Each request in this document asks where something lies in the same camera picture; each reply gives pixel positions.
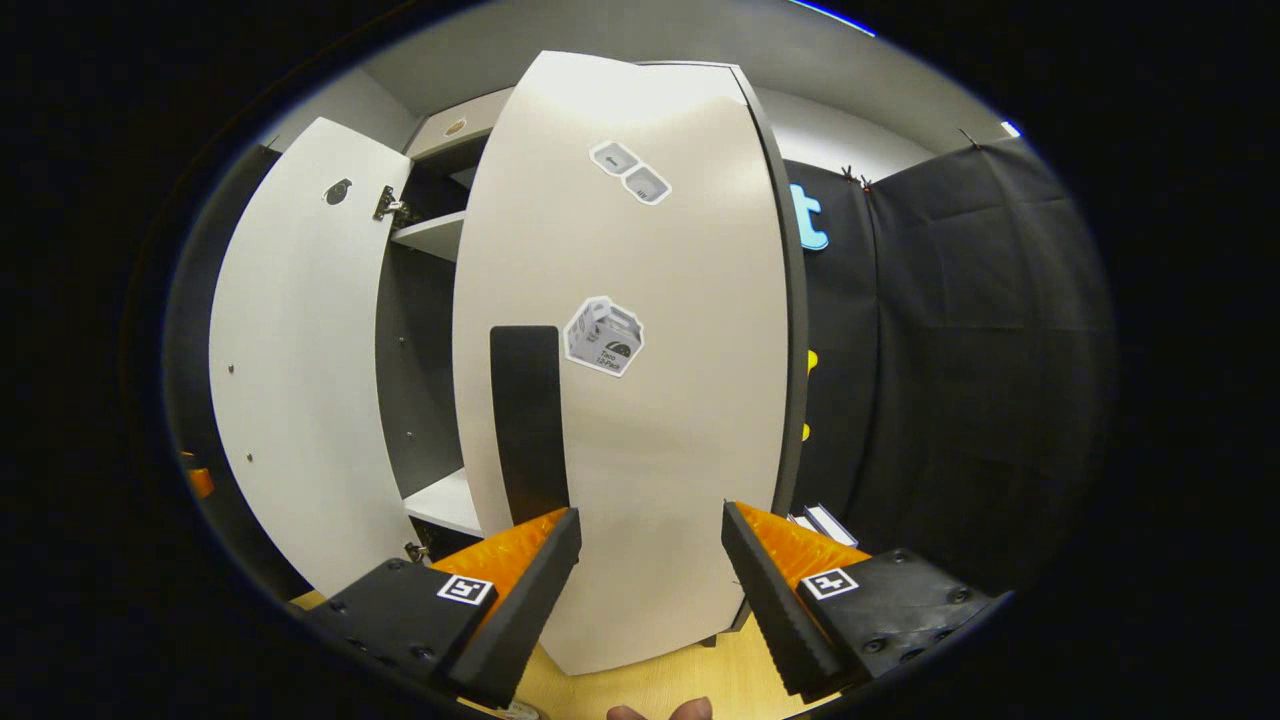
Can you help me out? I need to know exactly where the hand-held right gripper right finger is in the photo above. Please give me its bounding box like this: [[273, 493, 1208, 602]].
[[720, 500, 1003, 703]]

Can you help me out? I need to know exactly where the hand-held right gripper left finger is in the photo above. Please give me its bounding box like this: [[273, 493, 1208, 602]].
[[300, 506, 584, 710]]

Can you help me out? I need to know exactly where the white cabinet door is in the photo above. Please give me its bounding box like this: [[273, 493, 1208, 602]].
[[452, 50, 796, 677], [207, 117, 414, 599]]

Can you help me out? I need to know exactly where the white and grey cabinet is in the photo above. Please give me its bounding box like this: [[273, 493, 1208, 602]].
[[375, 60, 811, 641]]

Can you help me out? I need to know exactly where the beige cabinet drawer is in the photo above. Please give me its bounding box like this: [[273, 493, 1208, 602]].
[[405, 88, 517, 163]]

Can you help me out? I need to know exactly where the blue book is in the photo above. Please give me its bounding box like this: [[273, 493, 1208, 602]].
[[805, 503, 860, 550]]

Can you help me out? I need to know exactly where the long ceiling light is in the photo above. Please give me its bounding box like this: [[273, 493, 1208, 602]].
[[788, 0, 877, 39]]

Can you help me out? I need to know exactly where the black door handle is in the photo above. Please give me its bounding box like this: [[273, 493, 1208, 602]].
[[488, 325, 572, 527]]

